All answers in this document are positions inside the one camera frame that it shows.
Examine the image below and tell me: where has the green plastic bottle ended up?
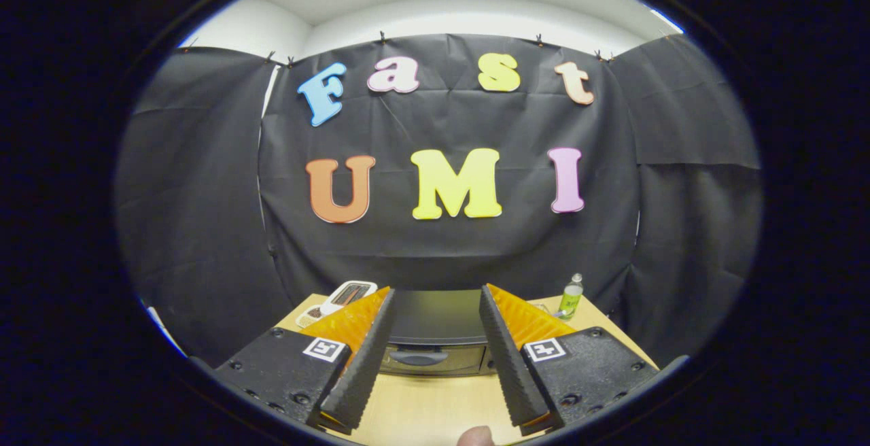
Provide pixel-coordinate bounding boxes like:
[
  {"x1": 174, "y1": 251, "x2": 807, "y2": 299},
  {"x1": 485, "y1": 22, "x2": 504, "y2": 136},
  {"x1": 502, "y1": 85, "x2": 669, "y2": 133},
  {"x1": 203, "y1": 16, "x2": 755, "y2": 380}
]
[{"x1": 559, "y1": 273, "x2": 584, "y2": 320}]

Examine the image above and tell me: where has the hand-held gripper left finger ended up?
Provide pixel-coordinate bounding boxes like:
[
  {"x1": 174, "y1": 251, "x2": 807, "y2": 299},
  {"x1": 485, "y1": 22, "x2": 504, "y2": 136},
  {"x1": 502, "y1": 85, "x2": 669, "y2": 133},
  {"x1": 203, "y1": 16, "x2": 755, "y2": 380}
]
[{"x1": 214, "y1": 286, "x2": 397, "y2": 433}]

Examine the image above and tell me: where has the white slot toaster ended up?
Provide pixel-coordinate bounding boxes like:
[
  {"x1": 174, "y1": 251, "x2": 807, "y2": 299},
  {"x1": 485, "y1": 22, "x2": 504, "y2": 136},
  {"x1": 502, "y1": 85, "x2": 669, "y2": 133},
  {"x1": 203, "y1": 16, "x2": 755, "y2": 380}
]
[{"x1": 319, "y1": 281, "x2": 379, "y2": 316}]

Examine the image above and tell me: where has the black toaster oven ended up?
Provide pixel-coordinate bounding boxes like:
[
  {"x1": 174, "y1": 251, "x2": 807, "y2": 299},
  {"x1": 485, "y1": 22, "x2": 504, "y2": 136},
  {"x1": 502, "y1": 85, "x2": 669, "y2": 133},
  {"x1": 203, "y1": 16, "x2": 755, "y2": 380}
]
[{"x1": 379, "y1": 290, "x2": 497, "y2": 377}]

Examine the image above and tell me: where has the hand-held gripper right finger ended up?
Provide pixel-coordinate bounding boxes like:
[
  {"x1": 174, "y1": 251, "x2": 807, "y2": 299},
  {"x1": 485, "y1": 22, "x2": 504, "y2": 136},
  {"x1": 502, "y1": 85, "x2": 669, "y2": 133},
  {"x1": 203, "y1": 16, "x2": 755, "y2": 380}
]
[{"x1": 479, "y1": 284, "x2": 660, "y2": 433}]

